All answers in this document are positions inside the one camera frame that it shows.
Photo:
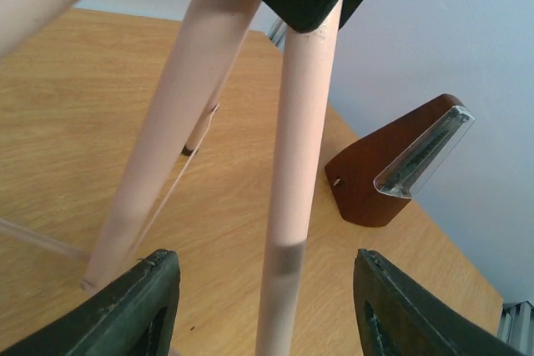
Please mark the brown wooden metronome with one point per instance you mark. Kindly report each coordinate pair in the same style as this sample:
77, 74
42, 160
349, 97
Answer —
352, 171

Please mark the clear plastic metronome cover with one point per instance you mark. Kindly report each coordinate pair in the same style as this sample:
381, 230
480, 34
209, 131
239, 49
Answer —
409, 172

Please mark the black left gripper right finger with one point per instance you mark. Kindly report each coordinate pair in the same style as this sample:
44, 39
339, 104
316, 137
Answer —
397, 316

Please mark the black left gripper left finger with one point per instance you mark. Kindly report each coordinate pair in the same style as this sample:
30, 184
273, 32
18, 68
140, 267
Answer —
133, 315

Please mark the pink music stand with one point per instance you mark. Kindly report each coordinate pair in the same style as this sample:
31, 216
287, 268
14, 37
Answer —
203, 54

